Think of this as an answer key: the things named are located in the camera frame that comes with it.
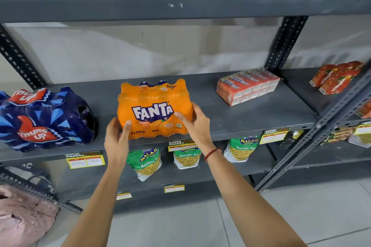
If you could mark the person's left hand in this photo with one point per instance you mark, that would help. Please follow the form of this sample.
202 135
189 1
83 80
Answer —
116 145

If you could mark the person's right hand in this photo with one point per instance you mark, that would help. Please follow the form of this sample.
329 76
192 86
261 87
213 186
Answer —
200 131

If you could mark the person's left thumb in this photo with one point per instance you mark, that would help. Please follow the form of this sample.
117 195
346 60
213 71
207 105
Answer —
127 130

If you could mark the person's right thumb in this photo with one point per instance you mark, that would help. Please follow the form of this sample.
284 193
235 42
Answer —
183 119

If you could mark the orange soda bottle pack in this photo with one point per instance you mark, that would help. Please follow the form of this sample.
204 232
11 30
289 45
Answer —
153 108

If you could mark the person's left forearm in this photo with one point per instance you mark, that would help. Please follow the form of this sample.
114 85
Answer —
97 206

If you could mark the person's right forearm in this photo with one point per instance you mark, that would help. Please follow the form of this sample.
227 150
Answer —
249 200

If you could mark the yellow price label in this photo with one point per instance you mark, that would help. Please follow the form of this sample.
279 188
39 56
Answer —
85 160
181 145
363 129
124 195
174 188
274 136

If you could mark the green snack packet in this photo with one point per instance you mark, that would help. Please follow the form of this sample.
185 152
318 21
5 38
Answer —
144 163
187 159
242 148

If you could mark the red and white box multipack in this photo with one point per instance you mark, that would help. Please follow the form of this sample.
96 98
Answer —
246 86

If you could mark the blue cola bottle pack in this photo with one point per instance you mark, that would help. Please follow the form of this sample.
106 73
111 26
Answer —
43 119

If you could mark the grey bag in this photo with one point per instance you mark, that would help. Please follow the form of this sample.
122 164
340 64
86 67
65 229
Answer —
32 176

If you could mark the dark packet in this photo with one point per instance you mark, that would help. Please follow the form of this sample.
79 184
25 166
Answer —
291 136

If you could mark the grey metal shelf rack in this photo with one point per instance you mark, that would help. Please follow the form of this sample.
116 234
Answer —
203 3
316 128

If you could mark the pink bag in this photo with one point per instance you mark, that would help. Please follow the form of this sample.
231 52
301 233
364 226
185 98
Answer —
23 217

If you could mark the red juice carton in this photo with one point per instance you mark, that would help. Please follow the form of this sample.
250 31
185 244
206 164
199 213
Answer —
352 65
337 81
320 76
364 110

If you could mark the green and yellow packet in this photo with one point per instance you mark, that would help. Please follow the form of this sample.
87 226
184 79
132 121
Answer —
337 135

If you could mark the white packet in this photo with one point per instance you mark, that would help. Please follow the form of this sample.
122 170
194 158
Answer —
361 140

